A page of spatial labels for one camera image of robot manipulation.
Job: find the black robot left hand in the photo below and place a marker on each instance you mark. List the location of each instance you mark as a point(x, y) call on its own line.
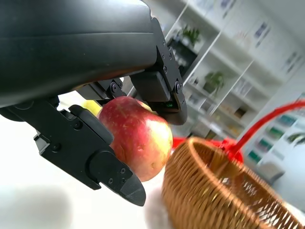
point(71, 52)

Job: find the red yellow apple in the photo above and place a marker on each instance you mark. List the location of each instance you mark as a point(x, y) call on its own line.
point(143, 138)

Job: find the yellow green fruit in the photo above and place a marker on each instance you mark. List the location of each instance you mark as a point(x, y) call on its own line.
point(91, 107)

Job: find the green potted shelf plant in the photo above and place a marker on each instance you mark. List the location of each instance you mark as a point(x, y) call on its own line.
point(191, 35)
point(214, 82)

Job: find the white shelf unit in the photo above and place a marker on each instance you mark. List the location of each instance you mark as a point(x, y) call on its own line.
point(238, 78)

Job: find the beige upholstered seat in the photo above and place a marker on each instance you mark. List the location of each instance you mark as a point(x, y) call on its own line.
point(271, 170)

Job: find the green wall card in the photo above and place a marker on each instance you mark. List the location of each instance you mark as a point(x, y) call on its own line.
point(287, 120)
point(254, 156)
point(264, 144)
point(275, 133)

